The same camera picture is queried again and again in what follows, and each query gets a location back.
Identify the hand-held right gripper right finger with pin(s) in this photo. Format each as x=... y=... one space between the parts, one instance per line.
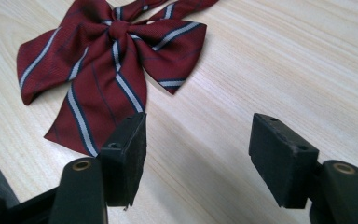
x=279 y=161

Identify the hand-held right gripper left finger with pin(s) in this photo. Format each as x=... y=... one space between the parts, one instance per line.
x=122 y=161

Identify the red striped bow tie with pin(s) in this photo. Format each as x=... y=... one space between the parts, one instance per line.
x=105 y=77

